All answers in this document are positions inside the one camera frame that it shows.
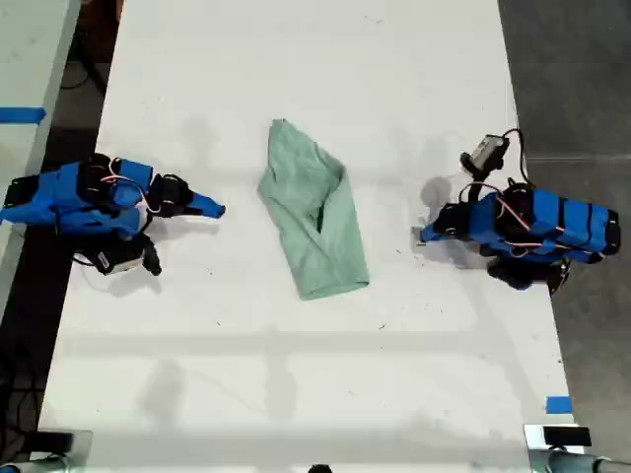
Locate pale green T-shirt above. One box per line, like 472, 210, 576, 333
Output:
256, 117, 372, 303

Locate long blue tape strip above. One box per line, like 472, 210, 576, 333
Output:
0, 106, 48, 124

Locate pale side table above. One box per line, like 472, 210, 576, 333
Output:
0, 0, 83, 316

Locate short blue tape strip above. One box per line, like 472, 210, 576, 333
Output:
545, 395, 574, 416

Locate small black box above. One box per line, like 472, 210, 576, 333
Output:
34, 428, 95, 457
540, 425, 593, 448

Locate arm red white wire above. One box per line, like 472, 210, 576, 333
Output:
100, 156, 155, 217
459, 181, 569, 258

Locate camera black stalk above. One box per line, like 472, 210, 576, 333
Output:
123, 222, 155, 250
458, 166, 495, 204

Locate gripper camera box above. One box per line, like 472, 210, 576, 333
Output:
92, 235, 164, 278
459, 133, 511, 174

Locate black floor cable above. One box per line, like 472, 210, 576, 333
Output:
59, 46, 108, 92

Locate grey metal stand frame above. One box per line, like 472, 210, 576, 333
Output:
0, 451, 66, 473
523, 422, 631, 473

